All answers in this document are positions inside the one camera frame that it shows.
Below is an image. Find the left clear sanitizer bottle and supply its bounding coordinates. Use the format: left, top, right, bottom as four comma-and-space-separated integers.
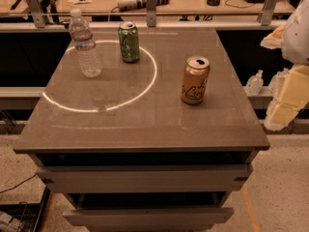
245, 70, 264, 96

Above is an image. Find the clear plastic water bottle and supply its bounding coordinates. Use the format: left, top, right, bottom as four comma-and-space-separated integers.
69, 9, 101, 78

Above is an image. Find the left metal railing bracket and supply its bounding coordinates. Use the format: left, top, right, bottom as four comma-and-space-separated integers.
25, 0, 46, 28

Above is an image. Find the grey drawer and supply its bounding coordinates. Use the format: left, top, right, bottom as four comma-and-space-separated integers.
63, 207, 234, 232
37, 164, 253, 193

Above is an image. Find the black floor cable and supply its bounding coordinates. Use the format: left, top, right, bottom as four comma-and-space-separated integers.
0, 173, 38, 195

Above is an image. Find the lower grey drawer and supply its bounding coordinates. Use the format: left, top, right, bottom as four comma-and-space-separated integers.
63, 207, 234, 232

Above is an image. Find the middle metal railing bracket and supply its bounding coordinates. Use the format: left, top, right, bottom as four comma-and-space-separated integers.
146, 0, 156, 27

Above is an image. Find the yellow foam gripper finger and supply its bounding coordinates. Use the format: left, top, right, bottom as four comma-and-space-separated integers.
260, 25, 285, 49
264, 64, 309, 131

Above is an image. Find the orange soda can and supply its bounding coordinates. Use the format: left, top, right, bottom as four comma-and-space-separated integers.
182, 55, 211, 105

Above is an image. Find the clear sanitizer bottle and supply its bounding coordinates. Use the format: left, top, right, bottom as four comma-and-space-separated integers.
267, 68, 288, 95
245, 70, 264, 96

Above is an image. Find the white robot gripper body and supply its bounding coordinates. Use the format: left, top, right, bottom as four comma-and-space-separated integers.
281, 0, 309, 65

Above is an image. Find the upper grey drawer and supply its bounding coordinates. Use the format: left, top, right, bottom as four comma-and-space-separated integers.
37, 164, 253, 193

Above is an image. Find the right metal railing bracket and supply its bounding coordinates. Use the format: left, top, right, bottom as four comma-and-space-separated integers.
258, 0, 279, 26

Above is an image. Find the right clear sanitizer bottle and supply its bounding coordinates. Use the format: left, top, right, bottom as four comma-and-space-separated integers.
267, 68, 288, 95

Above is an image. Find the green soda can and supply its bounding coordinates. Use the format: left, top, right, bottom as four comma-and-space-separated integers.
118, 21, 140, 63

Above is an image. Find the black crate on floor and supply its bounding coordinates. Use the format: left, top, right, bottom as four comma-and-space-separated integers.
0, 188, 50, 232

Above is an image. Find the metal railing bracket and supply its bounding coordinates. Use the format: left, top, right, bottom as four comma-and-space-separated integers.
258, 0, 279, 26
25, 0, 46, 28
146, 0, 156, 27

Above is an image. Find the white power strip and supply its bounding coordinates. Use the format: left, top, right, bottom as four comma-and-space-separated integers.
118, 0, 170, 12

